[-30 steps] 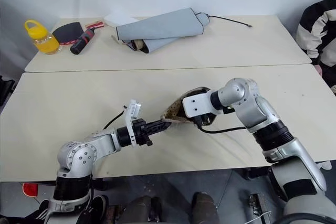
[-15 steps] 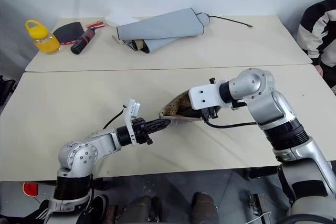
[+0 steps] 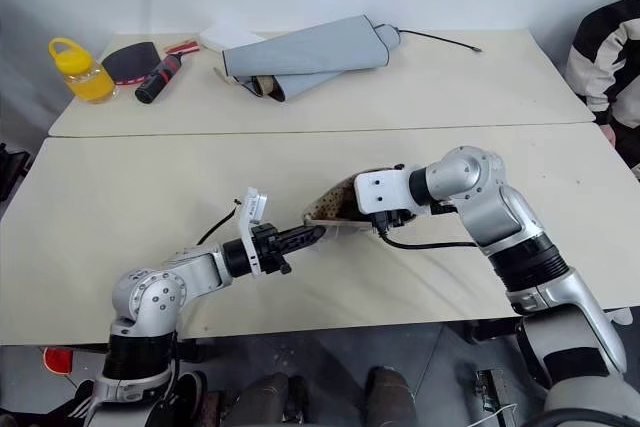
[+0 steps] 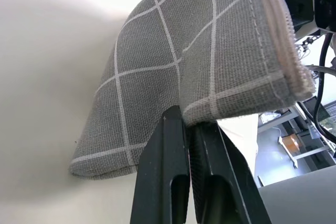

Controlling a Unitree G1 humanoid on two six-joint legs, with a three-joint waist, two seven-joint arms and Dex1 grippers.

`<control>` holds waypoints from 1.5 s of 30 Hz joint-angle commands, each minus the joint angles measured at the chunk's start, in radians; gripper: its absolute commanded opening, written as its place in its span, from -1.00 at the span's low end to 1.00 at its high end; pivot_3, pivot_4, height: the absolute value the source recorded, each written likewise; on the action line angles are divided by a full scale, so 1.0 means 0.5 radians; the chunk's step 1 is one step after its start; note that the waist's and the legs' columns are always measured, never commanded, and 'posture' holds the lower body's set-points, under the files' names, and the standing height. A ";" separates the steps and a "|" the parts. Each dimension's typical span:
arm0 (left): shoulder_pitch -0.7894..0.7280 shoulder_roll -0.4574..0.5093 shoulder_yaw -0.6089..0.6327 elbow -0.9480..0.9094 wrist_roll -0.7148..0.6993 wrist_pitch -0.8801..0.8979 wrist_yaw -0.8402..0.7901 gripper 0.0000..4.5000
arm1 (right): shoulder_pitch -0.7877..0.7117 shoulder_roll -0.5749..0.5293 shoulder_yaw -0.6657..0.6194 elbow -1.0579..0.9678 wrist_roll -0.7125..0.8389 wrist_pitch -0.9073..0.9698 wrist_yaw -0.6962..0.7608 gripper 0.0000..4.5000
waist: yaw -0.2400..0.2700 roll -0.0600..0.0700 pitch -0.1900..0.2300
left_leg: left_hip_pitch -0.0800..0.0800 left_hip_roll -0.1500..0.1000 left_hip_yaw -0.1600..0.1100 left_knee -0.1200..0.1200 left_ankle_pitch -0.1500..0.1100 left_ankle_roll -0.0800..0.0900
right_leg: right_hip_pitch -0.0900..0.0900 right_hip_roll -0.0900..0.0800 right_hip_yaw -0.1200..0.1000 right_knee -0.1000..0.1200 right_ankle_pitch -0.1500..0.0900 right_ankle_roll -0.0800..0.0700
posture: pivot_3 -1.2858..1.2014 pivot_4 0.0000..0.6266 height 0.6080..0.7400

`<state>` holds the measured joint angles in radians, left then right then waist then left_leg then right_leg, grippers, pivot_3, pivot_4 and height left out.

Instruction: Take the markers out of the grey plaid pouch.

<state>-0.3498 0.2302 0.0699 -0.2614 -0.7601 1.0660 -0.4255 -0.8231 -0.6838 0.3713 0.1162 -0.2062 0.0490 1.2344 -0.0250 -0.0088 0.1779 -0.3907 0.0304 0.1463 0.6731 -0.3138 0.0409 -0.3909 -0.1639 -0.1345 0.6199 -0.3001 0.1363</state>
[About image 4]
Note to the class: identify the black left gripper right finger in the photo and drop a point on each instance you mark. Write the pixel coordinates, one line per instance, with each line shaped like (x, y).
(225, 182)

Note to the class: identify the white frame workbench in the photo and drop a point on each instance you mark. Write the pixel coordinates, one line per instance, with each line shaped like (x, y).
(286, 127)

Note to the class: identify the grey plaid fabric pouch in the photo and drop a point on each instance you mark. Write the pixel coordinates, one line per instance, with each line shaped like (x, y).
(162, 77)

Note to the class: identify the black monitor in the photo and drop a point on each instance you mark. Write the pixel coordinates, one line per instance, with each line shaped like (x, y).
(321, 110)

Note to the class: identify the orange box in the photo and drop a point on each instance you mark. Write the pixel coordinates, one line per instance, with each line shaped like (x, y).
(291, 144)

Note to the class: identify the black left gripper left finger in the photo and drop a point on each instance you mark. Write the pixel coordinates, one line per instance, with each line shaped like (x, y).
(160, 171)

